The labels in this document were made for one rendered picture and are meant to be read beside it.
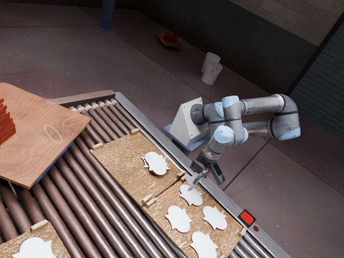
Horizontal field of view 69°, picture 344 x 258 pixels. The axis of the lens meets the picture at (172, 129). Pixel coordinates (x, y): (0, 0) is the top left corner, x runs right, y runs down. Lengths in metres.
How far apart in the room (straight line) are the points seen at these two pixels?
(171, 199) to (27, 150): 0.69
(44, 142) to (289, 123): 1.19
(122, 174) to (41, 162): 0.38
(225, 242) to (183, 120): 0.78
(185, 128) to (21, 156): 0.96
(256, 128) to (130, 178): 0.75
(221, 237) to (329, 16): 4.89
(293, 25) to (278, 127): 4.44
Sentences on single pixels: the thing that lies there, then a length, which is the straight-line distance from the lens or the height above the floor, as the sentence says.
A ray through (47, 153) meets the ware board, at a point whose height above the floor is 1.04.
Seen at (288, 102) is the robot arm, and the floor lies 1.47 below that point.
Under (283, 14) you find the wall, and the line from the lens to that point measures 5.80.
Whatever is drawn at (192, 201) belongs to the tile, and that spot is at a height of 0.95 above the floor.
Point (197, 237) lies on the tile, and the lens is 1.22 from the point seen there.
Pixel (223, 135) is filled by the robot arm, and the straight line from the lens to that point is 1.04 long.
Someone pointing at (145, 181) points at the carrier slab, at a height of 0.94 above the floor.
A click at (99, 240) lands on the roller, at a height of 0.92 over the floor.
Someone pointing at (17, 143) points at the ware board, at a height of 1.04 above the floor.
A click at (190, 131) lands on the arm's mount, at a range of 1.67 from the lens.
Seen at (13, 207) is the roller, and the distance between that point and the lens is 1.19.
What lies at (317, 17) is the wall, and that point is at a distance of 5.68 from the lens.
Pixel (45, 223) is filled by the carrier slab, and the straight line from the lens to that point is 1.10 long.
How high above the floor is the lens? 1.92
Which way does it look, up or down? 36 degrees down
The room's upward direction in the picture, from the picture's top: 24 degrees clockwise
